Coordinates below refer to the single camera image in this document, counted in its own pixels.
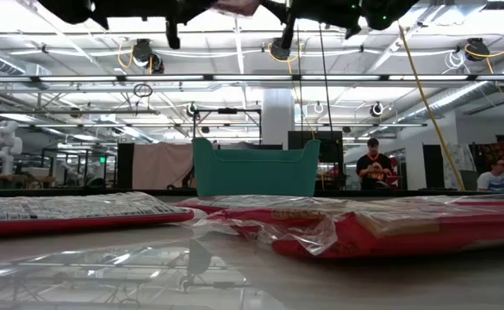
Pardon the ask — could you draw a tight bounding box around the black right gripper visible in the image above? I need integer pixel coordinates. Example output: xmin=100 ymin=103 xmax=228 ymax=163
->
xmin=262 ymin=0 xmax=363 ymax=50

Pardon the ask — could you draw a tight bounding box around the white building column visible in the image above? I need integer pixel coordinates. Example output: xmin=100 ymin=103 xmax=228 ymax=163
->
xmin=260 ymin=88 xmax=296 ymax=151

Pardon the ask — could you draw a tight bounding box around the red popcorn bag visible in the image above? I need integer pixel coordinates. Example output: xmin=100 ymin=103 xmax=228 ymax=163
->
xmin=210 ymin=194 xmax=337 ymax=208
xmin=211 ymin=0 xmax=262 ymax=17
xmin=0 ymin=190 xmax=196 ymax=239
xmin=177 ymin=195 xmax=504 ymax=260

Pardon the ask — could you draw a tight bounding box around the black metal stand frame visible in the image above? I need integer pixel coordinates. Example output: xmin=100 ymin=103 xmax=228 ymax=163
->
xmin=193 ymin=107 xmax=264 ymax=141

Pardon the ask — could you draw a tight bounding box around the yellow power cable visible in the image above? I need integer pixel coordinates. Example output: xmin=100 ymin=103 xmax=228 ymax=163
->
xmin=397 ymin=24 xmax=467 ymax=192

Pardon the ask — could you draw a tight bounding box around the standing person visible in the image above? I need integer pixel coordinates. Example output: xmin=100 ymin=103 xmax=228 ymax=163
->
xmin=355 ymin=137 xmax=394 ymax=191

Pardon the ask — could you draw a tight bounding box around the black screen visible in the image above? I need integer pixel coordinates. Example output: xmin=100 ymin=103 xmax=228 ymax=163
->
xmin=288 ymin=130 xmax=345 ymax=190

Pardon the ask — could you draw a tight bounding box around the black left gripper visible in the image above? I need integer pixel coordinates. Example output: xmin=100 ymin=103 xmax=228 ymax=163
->
xmin=104 ymin=0 xmax=218 ymax=50

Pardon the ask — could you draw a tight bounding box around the silver ventilation duct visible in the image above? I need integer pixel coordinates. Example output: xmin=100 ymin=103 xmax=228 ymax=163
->
xmin=395 ymin=51 xmax=504 ymax=126

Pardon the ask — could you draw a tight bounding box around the white humanoid robot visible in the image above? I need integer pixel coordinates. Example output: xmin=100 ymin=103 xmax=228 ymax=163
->
xmin=0 ymin=119 xmax=23 ymax=176

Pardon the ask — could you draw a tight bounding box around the black upright panel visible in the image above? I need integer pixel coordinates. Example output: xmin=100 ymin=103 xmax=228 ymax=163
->
xmin=116 ymin=141 xmax=135 ymax=189

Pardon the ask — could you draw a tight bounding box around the black power cable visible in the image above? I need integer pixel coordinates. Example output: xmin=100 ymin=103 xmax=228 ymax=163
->
xmin=315 ymin=21 xmax=333 ymax=139

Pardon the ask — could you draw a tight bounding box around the beige curtain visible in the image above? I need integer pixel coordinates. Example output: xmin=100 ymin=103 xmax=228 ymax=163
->
xmin=131 ymin=141 xmax=195 ymax=190

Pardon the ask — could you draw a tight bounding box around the seated person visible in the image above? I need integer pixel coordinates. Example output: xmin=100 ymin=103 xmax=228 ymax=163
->
xmin=476 ymin=158 xmax=504 ymax=193

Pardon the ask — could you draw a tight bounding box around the teal plastic basket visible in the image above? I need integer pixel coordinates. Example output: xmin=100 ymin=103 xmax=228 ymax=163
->
xmin=190 ymin=136 xmax=321 ymax=198

